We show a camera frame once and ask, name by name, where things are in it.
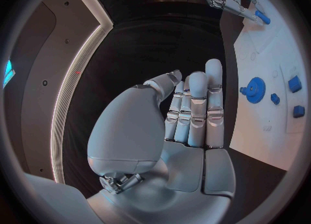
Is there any glowing light bar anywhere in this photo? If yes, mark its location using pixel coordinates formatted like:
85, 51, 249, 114
3, 59, 17, 89

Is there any blue gear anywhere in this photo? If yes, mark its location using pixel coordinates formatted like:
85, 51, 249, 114
245, 77, 266, 104

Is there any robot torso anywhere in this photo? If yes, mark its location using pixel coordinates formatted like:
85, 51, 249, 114
2, 0, 114, 184

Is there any blue long cylinder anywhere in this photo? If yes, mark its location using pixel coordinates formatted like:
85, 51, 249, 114
254, 10, 272, 25

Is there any small blue block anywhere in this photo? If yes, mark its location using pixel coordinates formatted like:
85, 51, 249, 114
292, 105, 306, 119

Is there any white task board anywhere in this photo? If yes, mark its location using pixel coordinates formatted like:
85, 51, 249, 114
229, 0, 308, 171

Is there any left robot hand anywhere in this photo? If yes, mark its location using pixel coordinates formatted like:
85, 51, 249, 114
86, 58, 237, 224

